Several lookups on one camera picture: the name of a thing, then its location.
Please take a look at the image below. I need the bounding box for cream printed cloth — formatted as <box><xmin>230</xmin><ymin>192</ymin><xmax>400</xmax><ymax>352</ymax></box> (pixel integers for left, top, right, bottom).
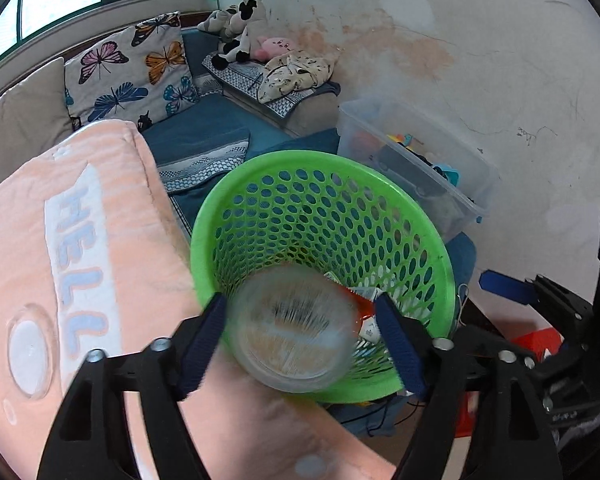
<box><xmin>257</xmin><ymin>51</ymin><xmax>339</xmax><ymax>106</ymax></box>

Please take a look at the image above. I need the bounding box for red and white carton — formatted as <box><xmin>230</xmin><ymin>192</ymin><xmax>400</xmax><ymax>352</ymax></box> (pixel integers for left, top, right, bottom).
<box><xmin>325</xmin><ymin>272</ymin><xmax>382</xmax><ymax>344</ymax></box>

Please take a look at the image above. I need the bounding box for grey patterned cushion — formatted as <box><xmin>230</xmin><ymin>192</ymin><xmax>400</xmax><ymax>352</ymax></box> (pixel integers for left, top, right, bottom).
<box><xmin>202</xmin><ymin>52</ymin><xmax>342</xmax><ymax>139</ymax></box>

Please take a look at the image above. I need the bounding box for black and white cow plush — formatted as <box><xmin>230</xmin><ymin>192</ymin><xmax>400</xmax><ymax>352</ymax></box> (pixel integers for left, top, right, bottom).
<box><xmin>211</xmin><ymin>0</ymin><xmax>266</xmax><ymax>71</ymax></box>

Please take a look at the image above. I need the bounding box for blue cloth with white trim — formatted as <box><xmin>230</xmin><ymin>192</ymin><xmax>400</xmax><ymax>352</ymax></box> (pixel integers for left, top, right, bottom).
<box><xmin>156</xmin><ymin>127</ymin><xmax>252</xmax><ymax>196</ymax></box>

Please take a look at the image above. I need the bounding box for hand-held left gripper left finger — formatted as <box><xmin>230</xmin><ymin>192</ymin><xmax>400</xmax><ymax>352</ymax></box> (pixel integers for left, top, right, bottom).
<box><xmin>36</xmin><ymin>292</ymin><xmax>229</xmax><ymax>480</ymax></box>

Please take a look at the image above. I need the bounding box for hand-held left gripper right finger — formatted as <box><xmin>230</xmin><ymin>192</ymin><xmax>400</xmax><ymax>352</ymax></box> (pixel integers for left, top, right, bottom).
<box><xmin>372</xmin><ymin>294</ymin><xmax>566</xmax><ymax>480</ymax></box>

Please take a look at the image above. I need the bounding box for red box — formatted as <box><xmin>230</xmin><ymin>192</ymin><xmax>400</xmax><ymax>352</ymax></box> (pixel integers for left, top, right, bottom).
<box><xmin>454</xmin><ymin>327</ymin><xmax>567</xmax><ymax>437</ymax></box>

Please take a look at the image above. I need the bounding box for clear plastic storage box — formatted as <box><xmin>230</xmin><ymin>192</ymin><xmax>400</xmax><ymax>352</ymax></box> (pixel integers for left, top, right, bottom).
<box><xmin>337</xmin><ymin>99</ymin><xmax>501</xmax><ymax>244</ymax></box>

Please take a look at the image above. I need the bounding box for green plastic mesh basket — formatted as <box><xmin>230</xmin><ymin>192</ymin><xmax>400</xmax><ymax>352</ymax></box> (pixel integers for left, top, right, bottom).
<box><xmin>190</xmin><ymin>151</ymin><xmax>457</xmax><ymax>405</ymax></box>

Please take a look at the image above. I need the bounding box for grey plush toy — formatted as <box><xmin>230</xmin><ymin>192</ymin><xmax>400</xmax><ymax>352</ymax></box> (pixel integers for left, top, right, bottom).
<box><xmin>197</xmin><ymin>7</ymin><xmax>239</xmax><ymax>37</ymax></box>

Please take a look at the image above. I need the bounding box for pink plush toy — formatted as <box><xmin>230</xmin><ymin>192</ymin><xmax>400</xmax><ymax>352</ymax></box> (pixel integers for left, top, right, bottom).
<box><xmin>251</xmin><ymin>35</ymin><xmax>294</xmax><ymax>62</ymax></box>

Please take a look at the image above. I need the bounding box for beige pillow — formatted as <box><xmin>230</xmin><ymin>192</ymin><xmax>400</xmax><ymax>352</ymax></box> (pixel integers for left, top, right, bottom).
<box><xmin>0</xmin><ymin>57</ymin><xmax>77</xmax><ymax>202</ymax></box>

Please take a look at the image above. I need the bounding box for butterfly print pillow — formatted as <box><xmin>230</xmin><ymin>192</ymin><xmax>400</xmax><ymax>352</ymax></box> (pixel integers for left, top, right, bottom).
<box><xmin>64</xmin><ymin>11</ymin><xmax>201</xmax><ymax>134</ymax></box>

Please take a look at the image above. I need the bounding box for black cable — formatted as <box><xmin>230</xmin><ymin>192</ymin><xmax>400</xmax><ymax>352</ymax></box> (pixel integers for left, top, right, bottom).
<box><xmin>342</xmin><ymin>395</ymin><xmax>428</xmax><ymax>437</ymax></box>

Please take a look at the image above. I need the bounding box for clear plastic bottle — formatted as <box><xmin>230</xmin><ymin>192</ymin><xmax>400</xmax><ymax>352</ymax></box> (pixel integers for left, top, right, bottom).
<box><xmin>227</xmin><ymin>265</ymin><xmax>364</xmax><ymax>394</ymax></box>

